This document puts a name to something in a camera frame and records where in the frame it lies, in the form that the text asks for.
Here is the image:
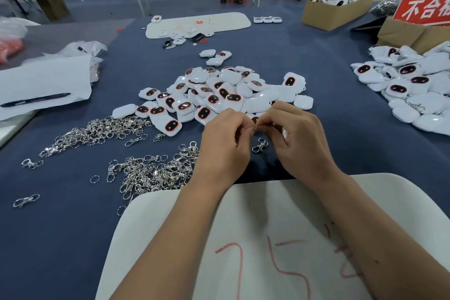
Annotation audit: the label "red sign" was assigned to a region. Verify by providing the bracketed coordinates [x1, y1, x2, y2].
[393, 0, 450, 26]

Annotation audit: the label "person's right hand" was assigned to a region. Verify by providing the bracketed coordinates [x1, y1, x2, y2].
[255, 101, 342, 185]

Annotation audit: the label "long white foam board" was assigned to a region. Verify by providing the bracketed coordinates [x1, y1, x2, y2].
[145, 12, 252, 39]

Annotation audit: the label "person's left hand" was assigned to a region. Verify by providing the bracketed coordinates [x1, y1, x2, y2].
[190, 108, 255, 188]

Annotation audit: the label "person's right forearm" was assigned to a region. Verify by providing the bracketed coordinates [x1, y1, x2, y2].
[309, 166, 450, 300]

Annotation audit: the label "person's left forearm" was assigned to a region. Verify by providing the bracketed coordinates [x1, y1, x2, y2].
[111, 173, 229, 300]

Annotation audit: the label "orange bag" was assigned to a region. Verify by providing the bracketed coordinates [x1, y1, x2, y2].
[0, 37, 24, 65]

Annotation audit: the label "white paper sheet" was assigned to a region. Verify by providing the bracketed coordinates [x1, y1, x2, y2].
[0, 55, 94, 121]

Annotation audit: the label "flat brown cardboard box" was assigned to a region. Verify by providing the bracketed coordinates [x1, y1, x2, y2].
[377, 15, 450, 56]

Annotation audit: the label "white foam board red marks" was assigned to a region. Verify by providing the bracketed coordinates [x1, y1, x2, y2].
[95, 173, 450, 300]

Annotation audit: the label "white plastic bag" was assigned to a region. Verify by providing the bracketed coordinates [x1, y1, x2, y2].
[0, 16, 29, 40]

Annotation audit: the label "black pen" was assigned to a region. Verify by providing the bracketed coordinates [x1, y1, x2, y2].
[0, 92, 71, 108]

